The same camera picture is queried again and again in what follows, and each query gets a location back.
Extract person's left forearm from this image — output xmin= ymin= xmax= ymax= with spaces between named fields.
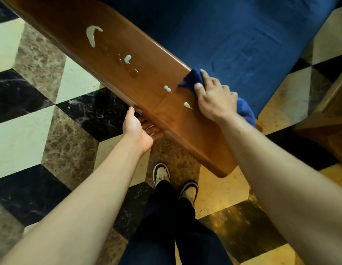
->
xmin=0 ymin=136 xmax=154 ymax=265

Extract white liquid spill drops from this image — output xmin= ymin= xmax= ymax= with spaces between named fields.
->
xmin=86 ymin=25 xmax=193 ymax=110

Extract person's left hand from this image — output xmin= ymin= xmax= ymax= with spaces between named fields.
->
xmin=122 ymin=106 xmax=164 ymax=156

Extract person's left sneaker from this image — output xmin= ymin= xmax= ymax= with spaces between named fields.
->
xmin=153 ymin=162 xmax=171 ymax=187

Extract dark blue cleaning cloth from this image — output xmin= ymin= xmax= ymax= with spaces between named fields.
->
xmin=178 ymin=68 xmax=257 ymax=128

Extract person's right sneaker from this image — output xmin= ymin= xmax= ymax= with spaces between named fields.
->
xmin=179 ymin=181 xmax=199 ymax=205

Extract person's right hand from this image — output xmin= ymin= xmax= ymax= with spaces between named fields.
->
xmin=193 ymin=69 xmax=239 ymax=125

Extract person's right forearm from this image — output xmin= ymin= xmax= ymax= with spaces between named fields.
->
xmin=219 ymin=114 xmax=342 ymax=265

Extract person's sneaker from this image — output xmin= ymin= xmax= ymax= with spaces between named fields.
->
xmin=179 ymin=181 xmax=199 ymax=205
xmin=153 ymin=162 xmax=171 ymax=187

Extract brown wooden table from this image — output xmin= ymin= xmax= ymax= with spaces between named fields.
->
xmin=294 ymin=67 xmax=342 ymax=170

